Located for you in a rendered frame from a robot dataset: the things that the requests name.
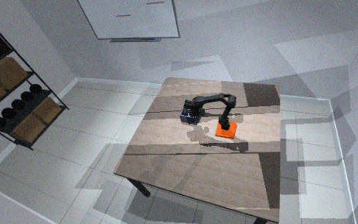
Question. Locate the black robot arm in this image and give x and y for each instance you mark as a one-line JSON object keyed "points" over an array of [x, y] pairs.
{"points": [[199, 101]]}

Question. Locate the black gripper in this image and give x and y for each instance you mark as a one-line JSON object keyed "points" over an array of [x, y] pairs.
{"points": [[187, 112]]}

